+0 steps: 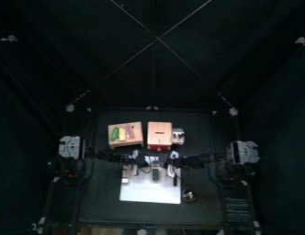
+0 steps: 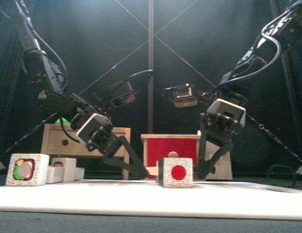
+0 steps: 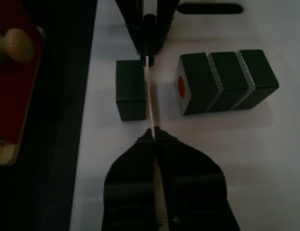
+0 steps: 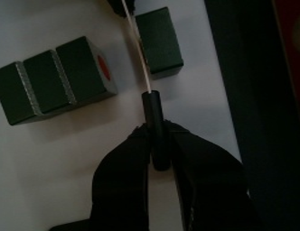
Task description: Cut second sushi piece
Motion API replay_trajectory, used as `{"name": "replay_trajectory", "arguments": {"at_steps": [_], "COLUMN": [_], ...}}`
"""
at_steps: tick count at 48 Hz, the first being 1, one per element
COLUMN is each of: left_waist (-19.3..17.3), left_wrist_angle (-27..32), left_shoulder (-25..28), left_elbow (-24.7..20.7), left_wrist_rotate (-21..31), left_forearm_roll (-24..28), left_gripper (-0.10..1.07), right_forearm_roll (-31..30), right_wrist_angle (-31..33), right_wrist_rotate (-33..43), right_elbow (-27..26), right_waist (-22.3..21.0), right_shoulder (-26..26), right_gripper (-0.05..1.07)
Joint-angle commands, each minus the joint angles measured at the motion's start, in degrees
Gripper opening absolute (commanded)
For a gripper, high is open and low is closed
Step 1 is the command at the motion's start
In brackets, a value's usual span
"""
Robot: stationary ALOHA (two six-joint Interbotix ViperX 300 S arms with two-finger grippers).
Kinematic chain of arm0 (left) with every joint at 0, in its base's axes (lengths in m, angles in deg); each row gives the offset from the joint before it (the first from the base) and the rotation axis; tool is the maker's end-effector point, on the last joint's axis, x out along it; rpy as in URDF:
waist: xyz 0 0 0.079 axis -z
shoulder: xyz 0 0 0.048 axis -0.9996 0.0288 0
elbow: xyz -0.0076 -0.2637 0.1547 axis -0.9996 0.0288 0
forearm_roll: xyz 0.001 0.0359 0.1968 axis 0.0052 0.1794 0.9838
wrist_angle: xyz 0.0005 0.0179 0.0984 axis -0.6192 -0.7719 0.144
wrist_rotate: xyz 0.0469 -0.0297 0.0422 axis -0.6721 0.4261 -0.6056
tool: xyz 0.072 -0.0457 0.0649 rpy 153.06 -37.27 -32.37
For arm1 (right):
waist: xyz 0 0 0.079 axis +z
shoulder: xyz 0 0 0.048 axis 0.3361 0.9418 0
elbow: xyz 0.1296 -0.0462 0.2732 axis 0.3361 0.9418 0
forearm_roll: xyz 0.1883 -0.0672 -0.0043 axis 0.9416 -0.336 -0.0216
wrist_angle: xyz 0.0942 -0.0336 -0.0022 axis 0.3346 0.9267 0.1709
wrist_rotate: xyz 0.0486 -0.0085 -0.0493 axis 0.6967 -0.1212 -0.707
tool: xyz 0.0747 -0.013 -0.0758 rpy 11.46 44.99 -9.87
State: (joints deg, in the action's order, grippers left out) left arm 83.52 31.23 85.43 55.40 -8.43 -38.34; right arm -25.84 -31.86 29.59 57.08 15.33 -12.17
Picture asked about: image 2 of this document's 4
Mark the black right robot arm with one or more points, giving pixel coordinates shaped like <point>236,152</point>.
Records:
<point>275,28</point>

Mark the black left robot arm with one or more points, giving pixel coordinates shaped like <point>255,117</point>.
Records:
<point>45,75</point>

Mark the speckled sushi cube red centre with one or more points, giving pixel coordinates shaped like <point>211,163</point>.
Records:
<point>177,172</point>

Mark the green toy piece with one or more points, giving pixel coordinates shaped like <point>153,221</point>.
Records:
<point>61,121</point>

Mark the white sushi piece red centre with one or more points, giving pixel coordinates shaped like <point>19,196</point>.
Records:
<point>65,168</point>

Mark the speckled sushi cube mixed filling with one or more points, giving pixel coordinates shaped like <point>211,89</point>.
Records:
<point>27,170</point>

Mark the small pale wooden block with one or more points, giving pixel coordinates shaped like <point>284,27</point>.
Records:
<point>152,172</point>

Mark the red wooden box with knob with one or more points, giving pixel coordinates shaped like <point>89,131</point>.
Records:
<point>167,145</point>

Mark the small white block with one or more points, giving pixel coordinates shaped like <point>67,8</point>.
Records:
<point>79,173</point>
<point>55,175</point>

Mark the wooden box with round hole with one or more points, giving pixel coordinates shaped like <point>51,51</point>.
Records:
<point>56,142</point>

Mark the white cutting board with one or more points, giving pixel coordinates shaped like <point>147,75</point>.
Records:
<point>148,198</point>

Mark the thin black upright post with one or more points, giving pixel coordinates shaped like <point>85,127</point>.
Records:
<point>203,121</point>

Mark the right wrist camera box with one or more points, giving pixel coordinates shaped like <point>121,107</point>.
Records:
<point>184,96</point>

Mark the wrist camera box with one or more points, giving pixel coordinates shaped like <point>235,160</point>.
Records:
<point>123,96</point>
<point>184,96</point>

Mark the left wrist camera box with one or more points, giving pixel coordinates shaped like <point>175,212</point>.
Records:
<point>123,96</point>

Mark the diagonal black frame strut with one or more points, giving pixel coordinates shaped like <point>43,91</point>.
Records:
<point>275,138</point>
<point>23,138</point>

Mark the vertical metal frame pole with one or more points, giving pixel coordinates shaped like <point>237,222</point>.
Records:
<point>151,45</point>

